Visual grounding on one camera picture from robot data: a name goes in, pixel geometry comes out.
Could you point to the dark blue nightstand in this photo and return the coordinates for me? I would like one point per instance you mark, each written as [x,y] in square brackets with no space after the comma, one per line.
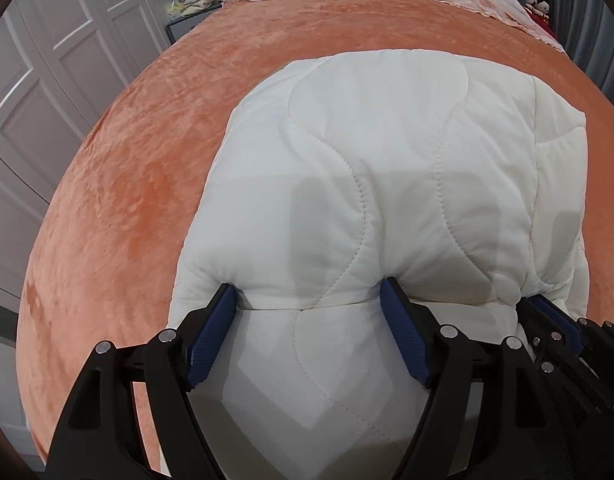
[187,29]

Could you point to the orange plush blanket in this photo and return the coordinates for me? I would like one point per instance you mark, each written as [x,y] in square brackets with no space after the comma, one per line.
[152,160]

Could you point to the small plush toy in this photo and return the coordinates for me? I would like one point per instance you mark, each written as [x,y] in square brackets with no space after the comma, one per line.
[537,2]

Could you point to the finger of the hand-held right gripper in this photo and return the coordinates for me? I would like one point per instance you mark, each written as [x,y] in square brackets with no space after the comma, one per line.
[554,317]

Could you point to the white panelled wardrobe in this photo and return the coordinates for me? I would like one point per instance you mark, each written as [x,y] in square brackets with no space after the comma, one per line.
[62,60]

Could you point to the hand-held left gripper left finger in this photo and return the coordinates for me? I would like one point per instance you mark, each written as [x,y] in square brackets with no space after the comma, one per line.
[214,340]

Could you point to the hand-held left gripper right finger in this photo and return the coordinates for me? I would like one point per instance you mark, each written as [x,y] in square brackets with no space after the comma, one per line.
[404,335]

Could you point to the white quilted duvet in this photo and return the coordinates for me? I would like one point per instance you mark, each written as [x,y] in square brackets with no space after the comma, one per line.
[362,160]

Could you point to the yellow white crumpled cloth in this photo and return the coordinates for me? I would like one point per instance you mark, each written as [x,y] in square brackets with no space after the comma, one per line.
[197,6]

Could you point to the grey curtain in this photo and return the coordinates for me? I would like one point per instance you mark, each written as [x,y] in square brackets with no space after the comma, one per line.
[587,35]

